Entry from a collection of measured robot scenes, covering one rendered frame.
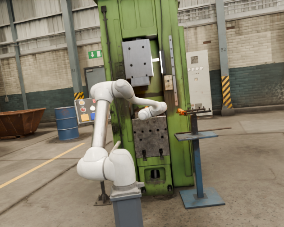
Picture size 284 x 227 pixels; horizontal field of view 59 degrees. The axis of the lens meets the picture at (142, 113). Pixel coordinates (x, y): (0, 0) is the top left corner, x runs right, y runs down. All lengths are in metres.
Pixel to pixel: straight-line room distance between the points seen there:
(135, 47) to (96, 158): 1.50
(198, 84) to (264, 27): 2.62
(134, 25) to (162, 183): 1.83
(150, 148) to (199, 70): 5.42
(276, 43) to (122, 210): 7.80
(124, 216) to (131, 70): 1.62
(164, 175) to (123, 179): 1.38
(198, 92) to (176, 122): 5.06
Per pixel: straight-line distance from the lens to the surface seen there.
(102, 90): 1.93
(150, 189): 2.99
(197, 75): 7.97
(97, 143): 1.77
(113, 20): 3.05
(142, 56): 2.80
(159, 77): 3.26
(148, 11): 3.04
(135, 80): 2.79
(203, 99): 7.99
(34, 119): 9.06
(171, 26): 3.00
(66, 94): 10.14
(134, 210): 1.72
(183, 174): 3.14
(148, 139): 2.80
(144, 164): 2.88
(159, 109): 2.34
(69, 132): 7.17
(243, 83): 8.66
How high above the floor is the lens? 1.29
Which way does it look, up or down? 7 degrees down
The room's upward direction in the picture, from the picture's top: 6 degrees counter-clockwise
